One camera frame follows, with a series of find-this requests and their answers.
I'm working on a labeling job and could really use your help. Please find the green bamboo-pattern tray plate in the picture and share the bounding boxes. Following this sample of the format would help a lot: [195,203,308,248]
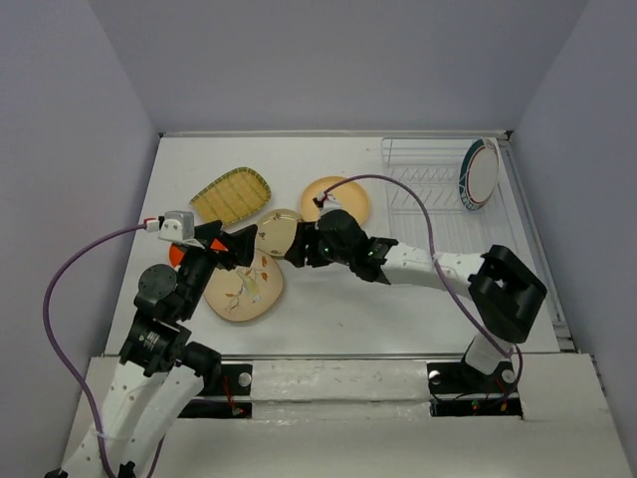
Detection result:
[189,167,272,225]

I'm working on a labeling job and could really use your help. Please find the orange round plate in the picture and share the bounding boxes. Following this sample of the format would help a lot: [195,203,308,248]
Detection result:
[168,244,186,268]

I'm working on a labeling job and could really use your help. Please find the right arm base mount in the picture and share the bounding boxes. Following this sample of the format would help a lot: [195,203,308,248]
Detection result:
[427,361,523,417]

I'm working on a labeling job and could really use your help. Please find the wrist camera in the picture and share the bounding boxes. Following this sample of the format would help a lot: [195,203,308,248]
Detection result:
[158,211,195,243]
[313,192,342,217]

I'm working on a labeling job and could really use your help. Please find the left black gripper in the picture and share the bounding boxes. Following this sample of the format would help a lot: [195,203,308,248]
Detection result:
[179,218,259,318]

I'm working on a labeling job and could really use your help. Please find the small cream calligraphy plate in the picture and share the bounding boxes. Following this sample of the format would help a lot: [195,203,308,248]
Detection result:
[255,208,302,258]

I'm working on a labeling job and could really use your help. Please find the purple cable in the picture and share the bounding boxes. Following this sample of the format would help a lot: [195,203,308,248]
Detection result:
[42,216,165,477]
[313,173,524,399]

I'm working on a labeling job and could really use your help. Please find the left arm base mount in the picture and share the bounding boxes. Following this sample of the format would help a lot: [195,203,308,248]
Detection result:
[178,362,253,419]

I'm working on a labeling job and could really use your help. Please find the white plate green rim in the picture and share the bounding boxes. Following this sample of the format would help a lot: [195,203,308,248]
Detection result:
[458,138,500,211]

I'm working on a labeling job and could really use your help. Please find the peach round plate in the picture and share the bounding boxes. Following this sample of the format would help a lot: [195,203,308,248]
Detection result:
[301,176,371,225]

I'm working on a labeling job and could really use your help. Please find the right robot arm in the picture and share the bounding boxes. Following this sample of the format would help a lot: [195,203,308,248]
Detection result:
[284,210,547,390]

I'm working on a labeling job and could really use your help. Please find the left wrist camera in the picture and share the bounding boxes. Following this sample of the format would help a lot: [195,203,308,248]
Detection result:
[158,211,195,243]

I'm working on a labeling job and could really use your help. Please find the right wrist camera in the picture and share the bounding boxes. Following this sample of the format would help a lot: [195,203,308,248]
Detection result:
[313,192,342,217]

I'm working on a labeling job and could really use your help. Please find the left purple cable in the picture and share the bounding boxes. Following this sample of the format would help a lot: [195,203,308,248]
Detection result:
[42,216,165,477]

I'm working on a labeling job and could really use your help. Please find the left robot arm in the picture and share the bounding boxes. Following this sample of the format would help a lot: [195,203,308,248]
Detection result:
[43,211,258,477]

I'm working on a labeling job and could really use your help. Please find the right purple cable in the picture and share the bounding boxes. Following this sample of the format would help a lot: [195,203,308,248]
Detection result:
[313,173,524,399]

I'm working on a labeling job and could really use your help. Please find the beige bird-pattern plate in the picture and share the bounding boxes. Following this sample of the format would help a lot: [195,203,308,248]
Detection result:
[203,250,285,323]

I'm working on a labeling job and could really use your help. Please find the white wire dish rack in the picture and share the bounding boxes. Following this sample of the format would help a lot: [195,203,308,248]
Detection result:
[381,136,530,259]

